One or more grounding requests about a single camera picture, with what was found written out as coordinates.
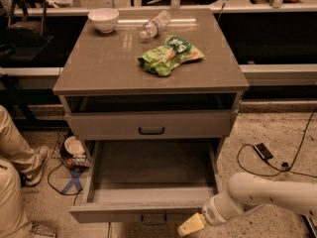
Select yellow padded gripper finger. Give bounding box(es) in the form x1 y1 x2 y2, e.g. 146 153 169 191
177 213 206 237

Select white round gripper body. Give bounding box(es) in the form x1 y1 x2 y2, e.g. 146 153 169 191
202 190 263 227

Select grey drawer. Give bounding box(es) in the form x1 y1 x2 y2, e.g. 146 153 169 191
70 139 219 224
65 111 238 140

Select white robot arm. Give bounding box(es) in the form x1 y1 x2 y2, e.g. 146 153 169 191
177 173 317 237

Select grey drawer cabinet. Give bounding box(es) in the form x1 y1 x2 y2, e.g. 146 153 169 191
53 9 249 154

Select black phone on floor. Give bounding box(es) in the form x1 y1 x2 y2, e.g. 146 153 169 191
254 143 272 161

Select black bar on floor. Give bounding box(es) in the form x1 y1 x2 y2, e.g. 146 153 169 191
303 216 317 238

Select green snack chip bag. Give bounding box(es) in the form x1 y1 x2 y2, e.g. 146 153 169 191
138 35 204 77

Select grey sneaker shoe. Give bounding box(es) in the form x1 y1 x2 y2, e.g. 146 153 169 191
23 145 51 186

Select person leg beige trousers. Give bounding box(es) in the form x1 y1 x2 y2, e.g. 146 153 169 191
0 106 32 238

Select clear plastic water bottle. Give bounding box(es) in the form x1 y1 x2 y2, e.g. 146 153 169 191
140 10 171 40

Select white ceramic bowl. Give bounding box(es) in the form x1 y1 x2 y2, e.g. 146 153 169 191
88 8 119 33

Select black chair at left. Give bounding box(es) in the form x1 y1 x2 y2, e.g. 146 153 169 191
0 0 53 65

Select black floor cable right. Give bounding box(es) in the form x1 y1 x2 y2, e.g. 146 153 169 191
236 107 317 179

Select black floor cable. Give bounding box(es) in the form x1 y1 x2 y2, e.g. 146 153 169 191
236 107 317 179
47 161 83 206

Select black floor cable left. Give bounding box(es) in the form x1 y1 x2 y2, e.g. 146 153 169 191
47 161 83 206

